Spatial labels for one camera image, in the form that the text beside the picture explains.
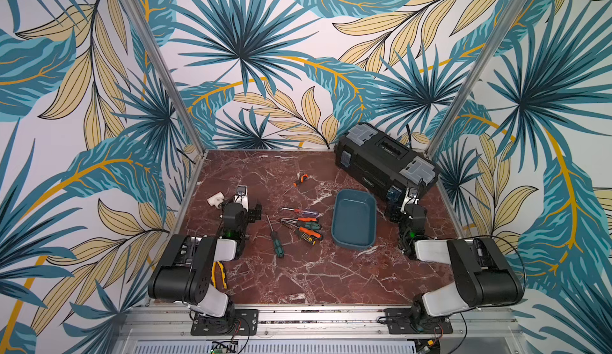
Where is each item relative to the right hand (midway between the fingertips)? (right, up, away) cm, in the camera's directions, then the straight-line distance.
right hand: (405, 201), depth 93 cm
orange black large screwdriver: (-39, -11, -1) cm, 40 cm away
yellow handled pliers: (-70, -24, -11) cm, 75 cm away
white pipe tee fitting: (-75, 0, +4) cm, 75 cm away
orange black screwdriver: (-38, -7, +2) cm, 39 cm away
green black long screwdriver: (-49, -15, -5) cm, 52 cm away
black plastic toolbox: (-10, +16, +1) cm, 19 cm away
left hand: (-63, 0, 0) cm, 63 cm away
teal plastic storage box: (-19, -7, +3) cm, 21 cm away
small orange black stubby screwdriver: (-40, +9, +15) cm, 44 cm away
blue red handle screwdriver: (-40, -5, +5) cm, 40 cm away
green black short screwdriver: (-39, -9, -1) cm, 40 cm away
